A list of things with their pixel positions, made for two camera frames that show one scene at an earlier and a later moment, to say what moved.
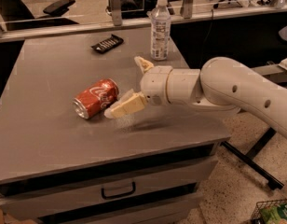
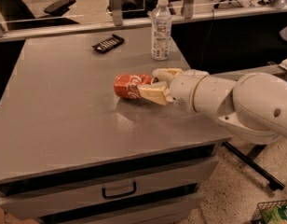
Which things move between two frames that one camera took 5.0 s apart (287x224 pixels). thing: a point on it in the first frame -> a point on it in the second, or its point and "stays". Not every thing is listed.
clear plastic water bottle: (160, 29) stays
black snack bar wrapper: (108, 45) stays
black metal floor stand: (251, 154) stays
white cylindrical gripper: (154, 83) -> (182, 90)
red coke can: (96, 97) -> (126, 85)
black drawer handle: (111, 196) stays
